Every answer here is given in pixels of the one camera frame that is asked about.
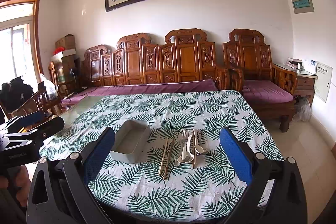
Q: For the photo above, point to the person's left hand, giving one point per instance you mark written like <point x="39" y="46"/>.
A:
<point x="22" y="182"/>

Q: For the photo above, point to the purple sofa cushion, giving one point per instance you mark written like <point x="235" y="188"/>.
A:
<point x="101" y="91"/>

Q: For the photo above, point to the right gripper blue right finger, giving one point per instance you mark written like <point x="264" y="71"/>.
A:
<point x="236" y="154"/>

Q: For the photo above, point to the green leaf print tablecloth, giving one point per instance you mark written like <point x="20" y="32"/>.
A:
<point x="209" y="191"/>

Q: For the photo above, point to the white electrical panel door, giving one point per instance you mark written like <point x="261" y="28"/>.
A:
<point x="322" y="84"/>

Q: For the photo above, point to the plastic bag on floor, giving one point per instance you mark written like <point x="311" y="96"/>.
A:
<point x="302" y="110"/>

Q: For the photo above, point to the carved wooden armchair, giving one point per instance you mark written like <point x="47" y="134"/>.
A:
<point x="246" y="50"/>

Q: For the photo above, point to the carved wooden long sofa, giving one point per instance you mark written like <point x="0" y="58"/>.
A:
<point x="186" y="56"/>

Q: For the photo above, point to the grey wall box green label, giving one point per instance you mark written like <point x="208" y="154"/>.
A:
<point x="302" y="6"/>

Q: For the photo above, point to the dark brown wooden chopstick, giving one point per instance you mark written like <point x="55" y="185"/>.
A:
<point x="194" y="150"/>

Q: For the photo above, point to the purple armchair cushion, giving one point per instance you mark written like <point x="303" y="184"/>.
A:
<point x="265" y="92"/>

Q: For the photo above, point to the light wooden chopstick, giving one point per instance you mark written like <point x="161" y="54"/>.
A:
<point x="163" y="156"/>
<point x="168" y="159"/>

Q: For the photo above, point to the stacked cardboard boxes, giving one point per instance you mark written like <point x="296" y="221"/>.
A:
<point x="64" y="59"/>

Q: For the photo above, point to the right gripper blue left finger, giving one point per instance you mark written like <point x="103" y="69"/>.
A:
<point x="97" y="152"/>

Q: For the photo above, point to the grey rectangular tray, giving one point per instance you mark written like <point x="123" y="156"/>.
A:
<point x="130" y="140"/>

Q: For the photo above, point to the wooden side table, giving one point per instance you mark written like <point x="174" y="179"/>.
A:
<point x="305" y="84"/>

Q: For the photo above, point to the items on side table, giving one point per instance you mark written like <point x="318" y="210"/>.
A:
<point x="304" y="66"/>

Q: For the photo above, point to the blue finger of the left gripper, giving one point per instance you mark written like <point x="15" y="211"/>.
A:
<point x="24" y="121"/>

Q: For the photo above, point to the wooden chair at left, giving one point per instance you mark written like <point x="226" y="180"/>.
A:
<point x="39" y="101"/>

